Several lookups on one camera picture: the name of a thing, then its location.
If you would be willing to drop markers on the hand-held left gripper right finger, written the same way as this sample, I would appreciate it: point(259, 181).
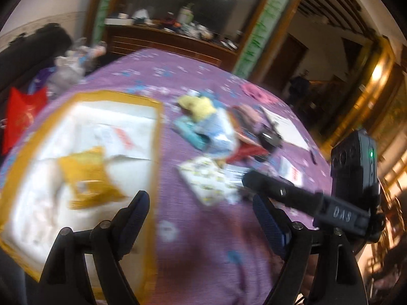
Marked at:
point(270, 225)

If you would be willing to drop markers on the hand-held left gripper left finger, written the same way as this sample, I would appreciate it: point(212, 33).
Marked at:
point(140, 206)

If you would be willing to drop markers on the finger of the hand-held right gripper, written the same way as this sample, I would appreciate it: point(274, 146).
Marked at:
point(273, 187)

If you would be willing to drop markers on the red packet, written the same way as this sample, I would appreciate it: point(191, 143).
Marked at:
point(246, 151)

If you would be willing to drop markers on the lemon print tissue pack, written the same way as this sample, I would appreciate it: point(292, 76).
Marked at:
point(206, 178)

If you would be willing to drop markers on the white blue ice pack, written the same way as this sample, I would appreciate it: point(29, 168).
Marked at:
point(219, 130)

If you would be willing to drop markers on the teal tissue pack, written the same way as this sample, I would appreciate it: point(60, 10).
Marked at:
point(187, 130)

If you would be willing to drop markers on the yellow-rimmed white tray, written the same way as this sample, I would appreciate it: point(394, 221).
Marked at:
point(95, 114)

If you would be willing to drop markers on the pale yellow cloth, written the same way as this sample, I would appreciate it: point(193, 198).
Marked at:
point(198, 104)

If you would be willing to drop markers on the black pen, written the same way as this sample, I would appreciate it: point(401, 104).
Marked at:
point(312, 157)

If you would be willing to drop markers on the orange yellow packet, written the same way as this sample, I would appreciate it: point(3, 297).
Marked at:
point(89, 178)

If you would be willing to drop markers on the purple floral tablecloth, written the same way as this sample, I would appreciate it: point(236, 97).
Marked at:
point(197, 228)

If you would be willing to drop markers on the white paper sheet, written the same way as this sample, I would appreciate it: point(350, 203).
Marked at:
point(286, 127)

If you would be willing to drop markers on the pink flower-shaped object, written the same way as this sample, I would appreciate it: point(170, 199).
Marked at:
point(257, 92)

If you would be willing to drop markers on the red tote bag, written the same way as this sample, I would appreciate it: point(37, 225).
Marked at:
point(22, 114)

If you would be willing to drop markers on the white plastic bag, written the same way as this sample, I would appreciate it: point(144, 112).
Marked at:
point(63, 73)

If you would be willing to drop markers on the purple bag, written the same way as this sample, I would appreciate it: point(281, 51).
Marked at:
point(41, 79)

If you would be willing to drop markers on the clear plastic bag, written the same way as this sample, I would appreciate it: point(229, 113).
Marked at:
point(92, 50)

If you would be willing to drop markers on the wooden cabinet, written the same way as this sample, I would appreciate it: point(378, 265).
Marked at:
point(165, 43)

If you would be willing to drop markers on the flat white box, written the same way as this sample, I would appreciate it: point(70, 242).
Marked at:
point(119, 21)

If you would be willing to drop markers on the black leather sofa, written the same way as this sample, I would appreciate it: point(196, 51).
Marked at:
point(31, 47)

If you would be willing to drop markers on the green tissue box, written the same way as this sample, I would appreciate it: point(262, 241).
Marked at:
point(140, 14)

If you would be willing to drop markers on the white tumbler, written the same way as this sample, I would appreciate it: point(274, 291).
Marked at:
point(186, 14)

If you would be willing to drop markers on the bamboo painted wooden frame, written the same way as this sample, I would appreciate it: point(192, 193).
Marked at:
point(264, 28)

